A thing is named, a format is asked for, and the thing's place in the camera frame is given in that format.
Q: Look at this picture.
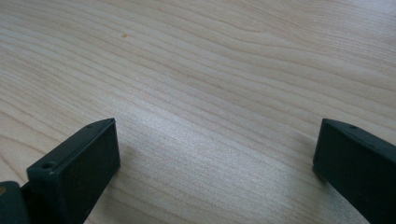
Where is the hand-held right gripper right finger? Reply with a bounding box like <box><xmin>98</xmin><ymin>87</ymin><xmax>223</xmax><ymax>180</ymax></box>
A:
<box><xmin>312</xmin><ymin>118</ymin><xmax>396</xmax><ymax>224</ymax></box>

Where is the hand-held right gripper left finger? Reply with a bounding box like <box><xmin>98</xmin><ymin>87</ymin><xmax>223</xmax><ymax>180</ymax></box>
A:
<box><xmin>21</xmin><ymin>117</ymin><xmax>121</xmax><ymax>224</ymax></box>

